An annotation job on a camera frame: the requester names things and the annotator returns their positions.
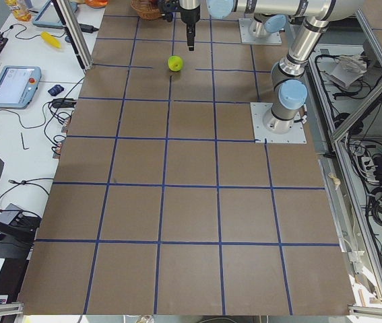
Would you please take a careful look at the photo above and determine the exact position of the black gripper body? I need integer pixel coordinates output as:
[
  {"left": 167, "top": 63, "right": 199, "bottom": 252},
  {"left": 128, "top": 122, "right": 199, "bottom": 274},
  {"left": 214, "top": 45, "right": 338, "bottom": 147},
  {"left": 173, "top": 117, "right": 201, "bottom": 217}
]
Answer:
[{"left": 157, "top": 0, "right": 200, "bottom": 24}]

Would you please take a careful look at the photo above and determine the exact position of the green apple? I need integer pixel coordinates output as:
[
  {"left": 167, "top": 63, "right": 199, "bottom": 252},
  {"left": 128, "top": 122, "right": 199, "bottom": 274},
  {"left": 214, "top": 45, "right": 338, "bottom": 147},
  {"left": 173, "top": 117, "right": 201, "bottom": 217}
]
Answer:
[{"left": 167, "top": 55, "right": 183, "bottom": 72}]

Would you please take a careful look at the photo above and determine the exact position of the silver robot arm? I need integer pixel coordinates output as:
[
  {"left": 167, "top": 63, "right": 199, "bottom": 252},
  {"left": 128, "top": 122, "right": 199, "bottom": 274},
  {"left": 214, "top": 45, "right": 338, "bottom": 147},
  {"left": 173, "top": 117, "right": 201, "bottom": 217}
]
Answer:
[
  {"left": 157, "top": 0, "right": 286, "bottom": 51},
  {"left": 236, "top": 1, "right": 364, "bottom": 135}
]

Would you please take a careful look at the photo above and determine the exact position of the wicker basket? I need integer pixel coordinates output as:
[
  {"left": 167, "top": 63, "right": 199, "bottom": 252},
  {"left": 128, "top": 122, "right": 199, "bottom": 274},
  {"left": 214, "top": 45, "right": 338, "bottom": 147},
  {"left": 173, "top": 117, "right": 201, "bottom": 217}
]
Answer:
[{"left": 131, "top": 0, "right": 161, "bottom": 20}]

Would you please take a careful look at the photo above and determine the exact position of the orange object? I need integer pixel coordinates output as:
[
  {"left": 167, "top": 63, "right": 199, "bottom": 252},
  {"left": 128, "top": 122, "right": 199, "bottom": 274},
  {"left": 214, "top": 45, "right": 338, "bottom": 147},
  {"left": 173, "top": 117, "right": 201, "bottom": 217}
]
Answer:
[{"left": 85, "top": 0, "right": 108, "bottom": 9}]

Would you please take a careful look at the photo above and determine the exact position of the black power adapter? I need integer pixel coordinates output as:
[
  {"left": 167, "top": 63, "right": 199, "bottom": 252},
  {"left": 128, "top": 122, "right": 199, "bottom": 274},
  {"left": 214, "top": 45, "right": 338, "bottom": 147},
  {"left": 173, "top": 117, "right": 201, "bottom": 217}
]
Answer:
[{"left": 79, "top": 23, "right": 99, "bottom": 34}]

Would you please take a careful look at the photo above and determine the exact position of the yellow corn toy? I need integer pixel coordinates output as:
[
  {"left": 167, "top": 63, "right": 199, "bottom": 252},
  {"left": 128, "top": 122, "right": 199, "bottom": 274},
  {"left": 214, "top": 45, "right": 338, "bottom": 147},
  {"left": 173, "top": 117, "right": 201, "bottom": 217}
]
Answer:
[{"left": 40, "top": 32, "right": 62, "bottom": 50}]

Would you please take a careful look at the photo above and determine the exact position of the snack bag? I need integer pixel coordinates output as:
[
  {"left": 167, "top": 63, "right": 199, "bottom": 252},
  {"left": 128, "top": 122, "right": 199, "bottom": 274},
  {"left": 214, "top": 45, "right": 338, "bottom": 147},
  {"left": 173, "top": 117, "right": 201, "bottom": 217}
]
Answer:
[{"left": 4, "top": 0, "right": 32, "bottom": 22}]

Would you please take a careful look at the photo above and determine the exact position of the grey usb hub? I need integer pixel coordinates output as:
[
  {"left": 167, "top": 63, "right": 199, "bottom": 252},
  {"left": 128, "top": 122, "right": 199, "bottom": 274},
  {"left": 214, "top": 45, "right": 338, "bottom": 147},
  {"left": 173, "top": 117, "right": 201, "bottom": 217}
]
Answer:
[{"left": 0, "top": 204, "right": 41, "bottom": 242}]

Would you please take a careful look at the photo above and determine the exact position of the aluminium frame post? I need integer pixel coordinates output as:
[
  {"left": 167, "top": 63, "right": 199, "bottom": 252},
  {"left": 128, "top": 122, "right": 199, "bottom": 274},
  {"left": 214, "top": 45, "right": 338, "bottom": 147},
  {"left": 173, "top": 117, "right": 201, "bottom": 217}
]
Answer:
[{"left": 52, "top": 0, "right": 93, "bottom": 71}]

